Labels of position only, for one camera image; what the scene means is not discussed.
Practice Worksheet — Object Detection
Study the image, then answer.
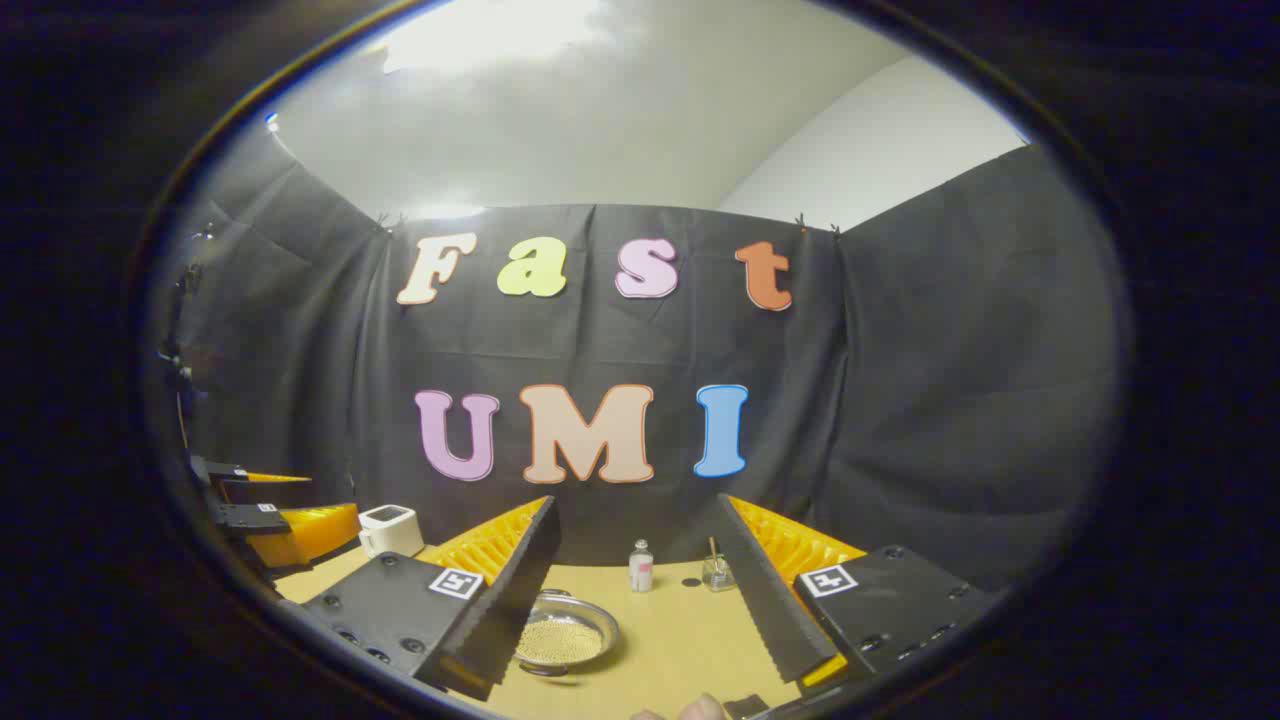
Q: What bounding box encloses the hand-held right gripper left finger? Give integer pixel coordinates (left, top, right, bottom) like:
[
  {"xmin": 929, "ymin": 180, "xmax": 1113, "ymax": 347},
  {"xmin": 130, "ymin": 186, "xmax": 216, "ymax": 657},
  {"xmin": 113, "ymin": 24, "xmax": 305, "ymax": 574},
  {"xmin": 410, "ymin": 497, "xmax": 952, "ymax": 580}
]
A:
[{"xmin": 275, "ymin": 494, "xmax": 563, "ymax": 703}]

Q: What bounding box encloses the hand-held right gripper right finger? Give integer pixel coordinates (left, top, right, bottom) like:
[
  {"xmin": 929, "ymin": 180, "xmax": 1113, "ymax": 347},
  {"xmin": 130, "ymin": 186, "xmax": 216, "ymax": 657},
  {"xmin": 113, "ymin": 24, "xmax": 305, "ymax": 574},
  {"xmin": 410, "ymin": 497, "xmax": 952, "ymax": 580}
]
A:
[{"xmin": 716, "ymin": 493, "xmax": 1006, "ymax": 701}]

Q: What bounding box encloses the stainless steel pot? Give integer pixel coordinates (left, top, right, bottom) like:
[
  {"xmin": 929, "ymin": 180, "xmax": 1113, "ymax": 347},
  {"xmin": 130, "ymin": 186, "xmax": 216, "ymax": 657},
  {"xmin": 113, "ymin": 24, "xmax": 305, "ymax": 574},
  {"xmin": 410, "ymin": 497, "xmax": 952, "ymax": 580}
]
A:
[{"xmin": 512, "ymin": 588, "xmax": 621, "ymax": 677}]

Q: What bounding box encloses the pile of yellow beans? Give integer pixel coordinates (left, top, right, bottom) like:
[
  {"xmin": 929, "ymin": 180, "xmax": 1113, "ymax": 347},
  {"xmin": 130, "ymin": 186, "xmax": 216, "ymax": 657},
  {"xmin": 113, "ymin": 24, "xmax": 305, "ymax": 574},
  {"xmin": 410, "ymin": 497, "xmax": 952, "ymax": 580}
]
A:
[{"xmin": 520, "ymin": 615, "xmax": 603, "ymax": 666}]

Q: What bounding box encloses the white plastic box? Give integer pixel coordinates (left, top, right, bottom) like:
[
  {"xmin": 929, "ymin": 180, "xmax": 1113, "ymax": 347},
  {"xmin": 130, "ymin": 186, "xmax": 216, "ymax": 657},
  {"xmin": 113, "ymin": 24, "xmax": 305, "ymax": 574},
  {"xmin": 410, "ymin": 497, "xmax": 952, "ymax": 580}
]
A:
[{"xmin": 357, "ymin": 504, "xmax": 426, "ymax": 559}]

